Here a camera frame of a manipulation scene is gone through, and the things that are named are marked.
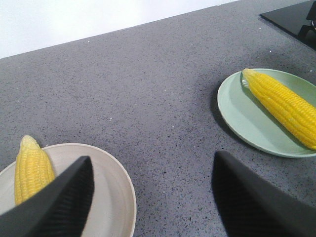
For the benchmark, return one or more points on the black glass cooktop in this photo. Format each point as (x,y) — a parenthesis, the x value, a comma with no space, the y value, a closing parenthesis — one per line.
(298,20)

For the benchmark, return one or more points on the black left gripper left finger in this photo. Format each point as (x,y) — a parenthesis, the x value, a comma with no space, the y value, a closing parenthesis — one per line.
(60,209)

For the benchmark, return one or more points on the white round plate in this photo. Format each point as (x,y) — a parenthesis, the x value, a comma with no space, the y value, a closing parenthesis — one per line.
(113,209)

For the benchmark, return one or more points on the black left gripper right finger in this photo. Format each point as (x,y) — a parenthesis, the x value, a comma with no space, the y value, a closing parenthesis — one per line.
(249,206)

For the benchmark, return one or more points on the pale green round plate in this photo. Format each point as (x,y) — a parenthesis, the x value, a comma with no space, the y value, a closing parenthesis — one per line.
(252,123)

